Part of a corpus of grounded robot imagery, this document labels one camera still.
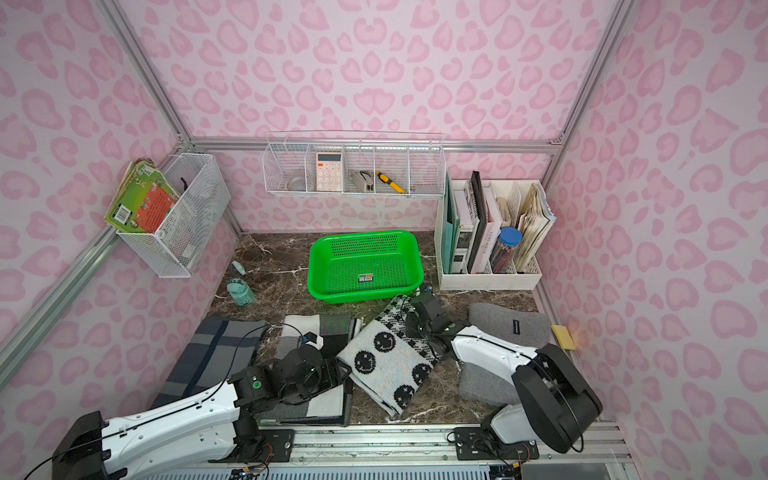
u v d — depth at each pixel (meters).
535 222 0.88
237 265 0.84
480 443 0.65
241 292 0.96
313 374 0.61
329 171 0.95
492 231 0.85
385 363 0.82
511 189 1.00
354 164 1.02
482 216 0.82
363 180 0.96
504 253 0.94
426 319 0.69
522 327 0.90
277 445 0.73
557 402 0.42
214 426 0.50
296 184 0.96
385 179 0.98
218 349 0.88
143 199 0.72
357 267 1.10
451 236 0.84
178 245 0.82
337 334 0.92
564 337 0.95
